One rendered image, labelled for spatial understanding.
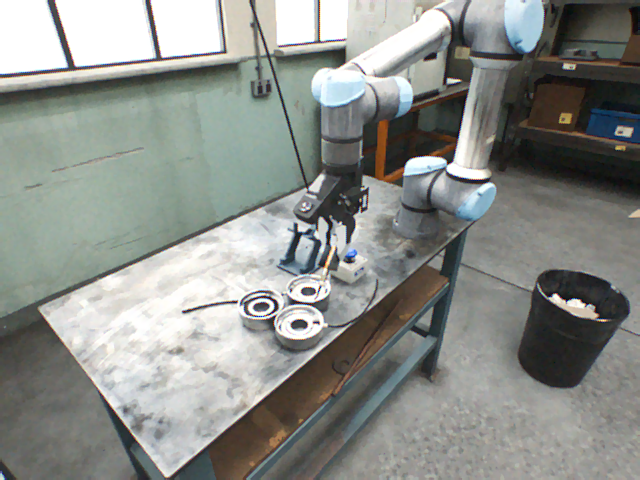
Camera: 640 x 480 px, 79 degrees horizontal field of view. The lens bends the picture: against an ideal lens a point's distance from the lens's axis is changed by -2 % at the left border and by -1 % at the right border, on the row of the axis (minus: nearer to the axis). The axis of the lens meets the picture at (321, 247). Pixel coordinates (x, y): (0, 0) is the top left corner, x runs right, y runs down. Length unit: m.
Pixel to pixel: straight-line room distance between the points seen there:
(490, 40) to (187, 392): 0.97
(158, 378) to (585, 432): 1.62
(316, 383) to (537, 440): 1.02
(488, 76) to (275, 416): 0.96
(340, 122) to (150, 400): 0.61
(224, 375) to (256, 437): 0.25
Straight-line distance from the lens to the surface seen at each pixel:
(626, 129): 4.08
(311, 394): 1.10
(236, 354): 0.87
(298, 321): 0.89
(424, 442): 1.72
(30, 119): 2.23
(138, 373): 0.90
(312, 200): 0.73
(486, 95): 1.06
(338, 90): 0.70
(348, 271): 1.01
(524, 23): 1.03
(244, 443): 1.04
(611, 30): 4.54
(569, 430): 1.95
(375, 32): 3.08
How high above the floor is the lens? 1.43
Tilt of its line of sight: 32 degrees down
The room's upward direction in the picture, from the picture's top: straight up
